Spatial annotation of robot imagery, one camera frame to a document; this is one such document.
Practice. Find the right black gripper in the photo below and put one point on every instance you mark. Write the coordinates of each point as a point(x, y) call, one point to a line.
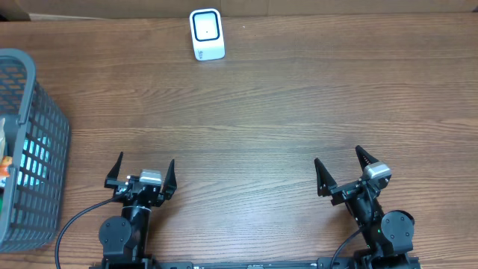
point(326, 182)

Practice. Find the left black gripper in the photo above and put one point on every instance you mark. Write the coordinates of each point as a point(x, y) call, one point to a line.
point(120, 190)

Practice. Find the white barcode scanner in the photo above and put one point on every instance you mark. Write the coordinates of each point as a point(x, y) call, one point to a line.
point(207, 34)

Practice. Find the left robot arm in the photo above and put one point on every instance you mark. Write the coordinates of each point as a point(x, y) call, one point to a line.
point(124, 237)

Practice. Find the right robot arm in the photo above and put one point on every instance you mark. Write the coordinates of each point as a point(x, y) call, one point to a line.
point(383, 240)

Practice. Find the beige plastic pouch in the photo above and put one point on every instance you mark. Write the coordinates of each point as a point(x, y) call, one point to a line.
point(3, 139)

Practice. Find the orange snack packet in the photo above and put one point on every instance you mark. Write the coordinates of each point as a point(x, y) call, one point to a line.
point(4, 166)

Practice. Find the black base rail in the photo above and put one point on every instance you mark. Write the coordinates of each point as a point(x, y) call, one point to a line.
point(254, 265)

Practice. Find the grey plastic mesh basket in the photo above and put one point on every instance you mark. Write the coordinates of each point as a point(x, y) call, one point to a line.
point(37, 136)

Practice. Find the teal packet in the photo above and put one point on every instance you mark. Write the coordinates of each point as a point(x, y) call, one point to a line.
point(39, 154)

